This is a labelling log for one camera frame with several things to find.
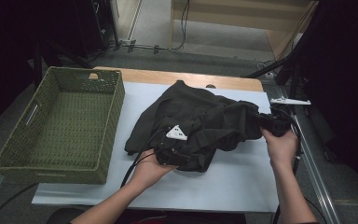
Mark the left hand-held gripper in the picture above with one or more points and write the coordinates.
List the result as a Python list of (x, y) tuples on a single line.
[(171, 154)]

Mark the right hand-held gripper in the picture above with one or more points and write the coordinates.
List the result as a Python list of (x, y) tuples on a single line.
[(278, 124)]

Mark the dark pleated skirt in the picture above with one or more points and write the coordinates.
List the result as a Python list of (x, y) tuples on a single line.
[(205, 118)]

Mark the green woven basket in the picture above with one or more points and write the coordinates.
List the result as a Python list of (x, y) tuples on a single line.
[(65, 130)]

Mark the person's right hand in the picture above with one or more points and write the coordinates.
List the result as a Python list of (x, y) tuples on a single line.
[(281, 151)]

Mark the person's left hand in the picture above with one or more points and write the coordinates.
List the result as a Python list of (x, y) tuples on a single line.
[(147, 171)]

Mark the black metal stand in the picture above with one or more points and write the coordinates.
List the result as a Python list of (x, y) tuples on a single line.
[(293, 87), (38, 62)]

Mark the white table mat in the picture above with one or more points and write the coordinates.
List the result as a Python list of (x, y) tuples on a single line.
[(230, 186)]

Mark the dark curtain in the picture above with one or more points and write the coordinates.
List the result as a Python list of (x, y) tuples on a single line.
[(348, 93), (0, 62)]

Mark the wooden shelf unit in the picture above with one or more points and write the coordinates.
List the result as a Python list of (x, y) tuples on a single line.
[(217, 18)]

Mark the black cabinet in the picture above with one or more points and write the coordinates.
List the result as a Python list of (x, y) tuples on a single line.
[(90, 25)]

